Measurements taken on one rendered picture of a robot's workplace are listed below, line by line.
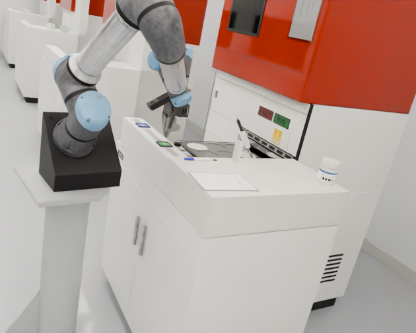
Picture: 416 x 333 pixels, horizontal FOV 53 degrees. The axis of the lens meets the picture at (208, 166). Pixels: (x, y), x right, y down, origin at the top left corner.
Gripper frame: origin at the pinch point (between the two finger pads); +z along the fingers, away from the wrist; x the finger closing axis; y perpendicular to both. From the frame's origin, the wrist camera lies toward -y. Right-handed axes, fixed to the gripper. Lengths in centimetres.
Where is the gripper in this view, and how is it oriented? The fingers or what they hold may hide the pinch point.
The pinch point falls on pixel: (164, 134)
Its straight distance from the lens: 171.1
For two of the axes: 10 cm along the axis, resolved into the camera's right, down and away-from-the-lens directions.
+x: -4.7, -3.8, 8.0
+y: 8.6, 0.0, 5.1
